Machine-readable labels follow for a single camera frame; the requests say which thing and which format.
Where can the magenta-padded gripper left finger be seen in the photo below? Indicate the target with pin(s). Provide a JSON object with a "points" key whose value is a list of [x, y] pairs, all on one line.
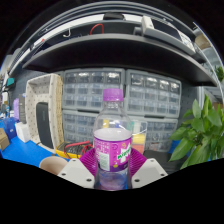
{"points": [[76, 173]]}

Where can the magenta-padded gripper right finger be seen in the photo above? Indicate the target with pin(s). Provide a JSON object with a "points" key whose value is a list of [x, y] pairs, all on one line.
{"points": [[146, 171]]}

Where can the clear bottle with purple label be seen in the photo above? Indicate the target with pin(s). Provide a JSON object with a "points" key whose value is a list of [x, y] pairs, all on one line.
{"points": [[112, 146]]}

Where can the black flat case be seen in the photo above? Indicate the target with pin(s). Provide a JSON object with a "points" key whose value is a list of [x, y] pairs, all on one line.
{"points": [[160, 157]]}

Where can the yellow multimeter with red leads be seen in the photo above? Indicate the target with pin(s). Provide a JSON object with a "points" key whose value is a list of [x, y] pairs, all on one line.
{"points": [[71, 150]]}

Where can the clear container of coloured parts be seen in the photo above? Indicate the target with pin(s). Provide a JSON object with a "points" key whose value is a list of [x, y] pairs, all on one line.
{"points": [[139, 136]]}

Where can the black rectangular speaker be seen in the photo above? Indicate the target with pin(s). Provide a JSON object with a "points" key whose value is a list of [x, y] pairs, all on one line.
{"points": [[44, 125]]}

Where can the green potted plant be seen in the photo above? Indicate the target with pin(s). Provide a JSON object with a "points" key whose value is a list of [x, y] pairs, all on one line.
{"points": [[200, 133]]}

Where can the beige dotted storage tray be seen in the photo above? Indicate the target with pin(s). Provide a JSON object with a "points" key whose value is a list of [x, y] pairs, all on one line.
{"points": [[55, 110]]}

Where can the blue box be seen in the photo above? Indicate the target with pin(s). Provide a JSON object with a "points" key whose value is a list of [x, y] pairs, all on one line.
{"points": [[9, 128]]}

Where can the dark grey upright box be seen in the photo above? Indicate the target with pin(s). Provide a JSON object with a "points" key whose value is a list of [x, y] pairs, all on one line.
{"points": [[22, 108]]}

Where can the black overhead shelf unit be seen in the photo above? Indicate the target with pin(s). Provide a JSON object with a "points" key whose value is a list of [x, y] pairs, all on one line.
{"points": [[116, 53]]}

